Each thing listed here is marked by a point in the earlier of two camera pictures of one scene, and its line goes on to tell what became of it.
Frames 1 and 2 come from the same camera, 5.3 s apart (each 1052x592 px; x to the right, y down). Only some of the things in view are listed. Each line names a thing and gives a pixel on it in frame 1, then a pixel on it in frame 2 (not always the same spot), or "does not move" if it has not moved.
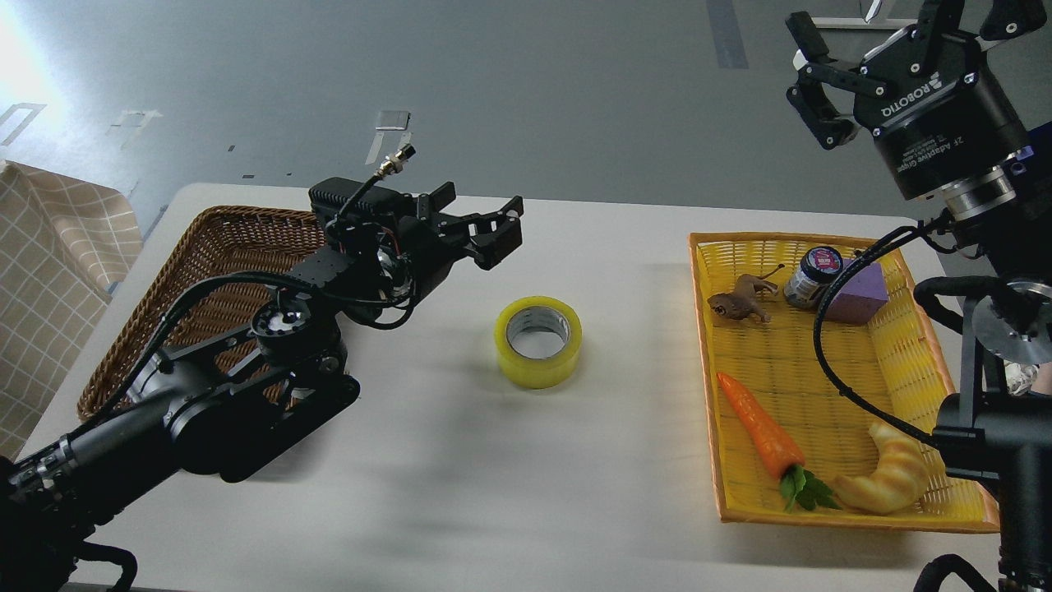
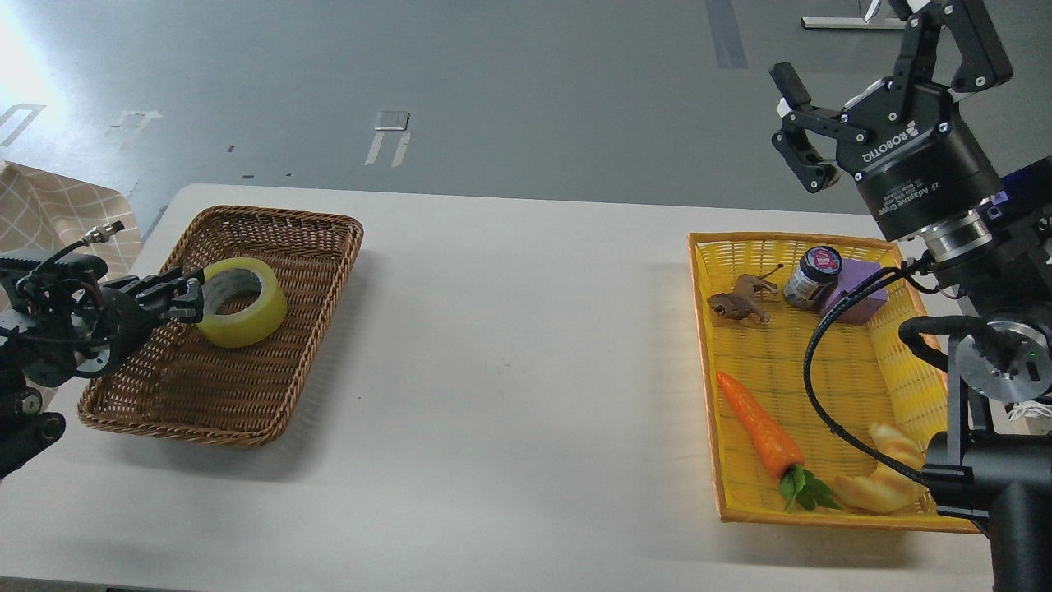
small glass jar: x=817 y=269 does not move
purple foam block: x=860 y=297 does not move
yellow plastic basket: x=826 y=367 does not move
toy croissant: x=899 y=479 does not move
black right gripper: x=929 y=128 -> x=903 y=141
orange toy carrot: x=776 y=452 does not move
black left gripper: x=432 y=242 -> x=109 y=321
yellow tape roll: x=539 y=342 -> x=257 y=322
